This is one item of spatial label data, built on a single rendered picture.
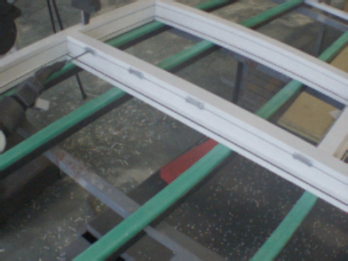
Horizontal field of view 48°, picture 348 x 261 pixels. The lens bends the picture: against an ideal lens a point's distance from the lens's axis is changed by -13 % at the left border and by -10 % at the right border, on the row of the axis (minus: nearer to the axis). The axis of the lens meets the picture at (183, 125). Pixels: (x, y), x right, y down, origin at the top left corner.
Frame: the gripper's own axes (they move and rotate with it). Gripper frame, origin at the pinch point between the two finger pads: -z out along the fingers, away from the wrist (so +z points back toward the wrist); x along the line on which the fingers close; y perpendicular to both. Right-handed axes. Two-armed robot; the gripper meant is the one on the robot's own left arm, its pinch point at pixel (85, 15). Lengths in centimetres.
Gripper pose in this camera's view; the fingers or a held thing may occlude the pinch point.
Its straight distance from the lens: 137.6
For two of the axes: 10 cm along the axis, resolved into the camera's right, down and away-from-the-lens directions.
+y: 6.2, -4.4, 6.5
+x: 7.8, 4.3, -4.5
